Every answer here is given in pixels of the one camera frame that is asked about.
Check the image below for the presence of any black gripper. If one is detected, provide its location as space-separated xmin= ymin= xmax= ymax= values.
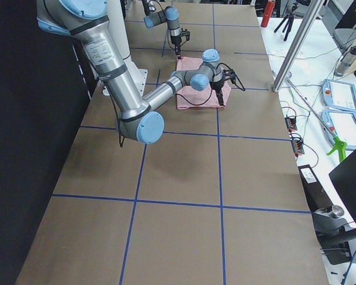
xmin=169 ymin=28 xmax=190 ymax=59
xmin=212 ymin=69 xmax=236 ymax=106

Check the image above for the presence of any pink Snoopy t-shirt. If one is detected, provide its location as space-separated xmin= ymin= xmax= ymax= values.
xmin=176 ymin=57 xmax=221 ymax=110

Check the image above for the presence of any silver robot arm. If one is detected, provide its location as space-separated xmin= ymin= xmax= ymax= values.
xmin=142 ymin=1 xmax=190 ymax=59
xmin=36 ymin=1 xmax=237 ymax=144

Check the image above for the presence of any upper orange terminal block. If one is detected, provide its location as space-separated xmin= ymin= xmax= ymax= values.
xmin=285 ymin=116 xmax=297 ymax=133

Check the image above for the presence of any orange terminal block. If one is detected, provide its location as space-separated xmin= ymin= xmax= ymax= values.
xmin=290 ymin=134 xmax=304 ymax=157
xmin=285 ymin=116 xmax=297 ymax=133

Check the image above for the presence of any lower orange terminal block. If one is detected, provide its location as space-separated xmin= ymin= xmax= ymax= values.
xmin=290 ymin=134 xmax=304 ymax=157

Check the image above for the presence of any red cylinder bottle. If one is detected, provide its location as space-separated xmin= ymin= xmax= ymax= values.
xmin=260 ymin=0 xmax=275 ymax=28

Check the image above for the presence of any black tripod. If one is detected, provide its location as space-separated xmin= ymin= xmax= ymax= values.
xmin=274 ymin=4 xmax=297 ymax=42

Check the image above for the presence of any upper blue teach pendant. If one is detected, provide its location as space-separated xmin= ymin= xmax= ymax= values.
xmin=321 ymin=79 xmax=356 ymax=113

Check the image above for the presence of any blue teach pendant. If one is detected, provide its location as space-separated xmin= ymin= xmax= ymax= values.
xmin=321 ymin=109 xmax=356 ymax=151
xmin=321 ymin=79 xmax=356 ymax=113

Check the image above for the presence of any lower blue teach pendant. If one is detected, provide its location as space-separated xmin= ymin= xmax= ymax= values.
xmin=321 ymin=109 xmax=356 ymax=151

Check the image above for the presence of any clear water bottle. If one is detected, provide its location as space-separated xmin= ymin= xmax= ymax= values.
xmin=333 ymin=46 xmax=356 ymax=77

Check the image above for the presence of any black power box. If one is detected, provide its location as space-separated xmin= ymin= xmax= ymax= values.
xmin=298 ymin=164 xmax=333 ymax=212

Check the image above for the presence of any black monitor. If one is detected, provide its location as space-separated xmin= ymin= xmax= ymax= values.
xmin=329 ymin=149 xmax=356 ymax=222

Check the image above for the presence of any black clamp stand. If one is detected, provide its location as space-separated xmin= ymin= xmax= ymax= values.
xmin=311 ymin=205 xmax=356 ymax=265

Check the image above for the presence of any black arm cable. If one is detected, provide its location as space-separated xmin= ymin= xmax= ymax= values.
xmin=148 ymin=0 xmax=192 ymax=50
xmin=114 ymin=62 xmax=246 ymax=148

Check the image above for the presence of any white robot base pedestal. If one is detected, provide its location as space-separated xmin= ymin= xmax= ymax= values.
xmin=106 ymin=0 xmax=148 ymax=96

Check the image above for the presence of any green handled reacher grabber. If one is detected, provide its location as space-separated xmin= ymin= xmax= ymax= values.
xmin=285 ymin=72 xmax=347 ymax=162

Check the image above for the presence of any aluminium camera mast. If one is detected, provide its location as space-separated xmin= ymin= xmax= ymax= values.
xmin=272 ymin=0 xmax=324 ymax=93

